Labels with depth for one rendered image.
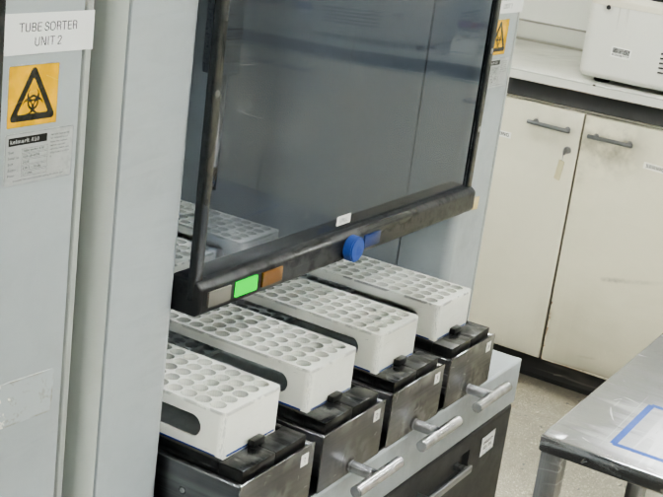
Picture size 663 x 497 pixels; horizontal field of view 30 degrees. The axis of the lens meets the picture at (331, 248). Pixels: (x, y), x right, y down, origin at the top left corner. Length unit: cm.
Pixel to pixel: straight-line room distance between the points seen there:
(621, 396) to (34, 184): 81
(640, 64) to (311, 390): 223
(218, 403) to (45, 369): 24
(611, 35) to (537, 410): 105
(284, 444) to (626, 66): 232
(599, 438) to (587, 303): 218
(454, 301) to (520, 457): 165
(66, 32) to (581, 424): 76
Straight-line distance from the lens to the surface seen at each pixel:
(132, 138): 108
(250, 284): 123
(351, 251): 138
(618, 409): 150
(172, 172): 113
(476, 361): 167
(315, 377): 135
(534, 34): 420
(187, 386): 128
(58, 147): 101
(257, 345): 139
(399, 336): 151
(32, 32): 96
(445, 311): 162
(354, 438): 140
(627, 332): 356
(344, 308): 154
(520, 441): 333
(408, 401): 150
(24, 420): 108
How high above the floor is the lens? 139
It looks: 17 degrees down
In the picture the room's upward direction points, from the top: 7 degrees clockwise
